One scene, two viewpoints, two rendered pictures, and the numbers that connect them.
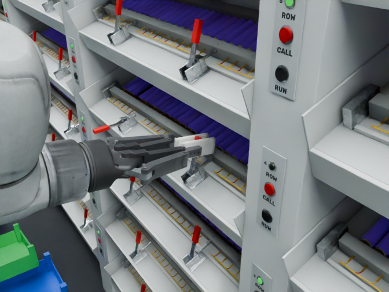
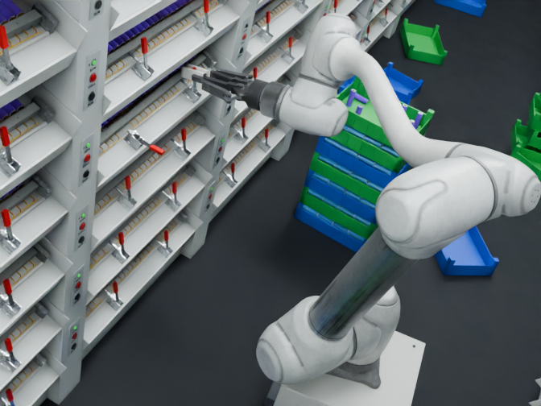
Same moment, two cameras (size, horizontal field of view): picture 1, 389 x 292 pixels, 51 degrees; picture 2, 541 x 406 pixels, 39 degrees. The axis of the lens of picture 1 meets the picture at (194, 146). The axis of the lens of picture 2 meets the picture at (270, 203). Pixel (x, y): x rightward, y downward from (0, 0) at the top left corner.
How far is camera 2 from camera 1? 219 cm
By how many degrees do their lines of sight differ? 97
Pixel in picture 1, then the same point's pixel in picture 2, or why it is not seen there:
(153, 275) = (137, 241)
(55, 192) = not seen: hidden behind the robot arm
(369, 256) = not seen: hidden behind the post
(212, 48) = (189, 12)
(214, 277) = (190, 143)
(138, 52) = (165, 60)
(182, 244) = (168, 162)
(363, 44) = not seen: outside the picture
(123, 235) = (95, 278)
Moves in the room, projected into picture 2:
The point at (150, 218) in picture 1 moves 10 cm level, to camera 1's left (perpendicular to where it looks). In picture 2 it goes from (147, 186) to (162, 211)
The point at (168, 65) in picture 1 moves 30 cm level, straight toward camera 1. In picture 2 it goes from (188, 43) to (290, 31)
